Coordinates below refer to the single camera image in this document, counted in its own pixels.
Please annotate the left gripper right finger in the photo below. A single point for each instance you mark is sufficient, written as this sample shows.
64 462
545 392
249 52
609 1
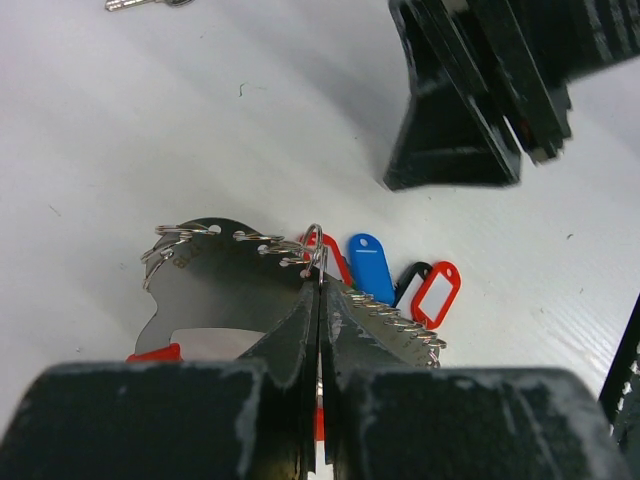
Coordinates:
392 412

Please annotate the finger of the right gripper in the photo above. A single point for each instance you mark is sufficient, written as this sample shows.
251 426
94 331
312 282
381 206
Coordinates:
501 38
454 132

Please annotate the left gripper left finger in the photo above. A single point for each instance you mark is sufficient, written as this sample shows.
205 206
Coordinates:
250 418

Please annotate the black key tag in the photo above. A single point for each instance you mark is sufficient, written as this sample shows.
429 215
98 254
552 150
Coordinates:
411 279

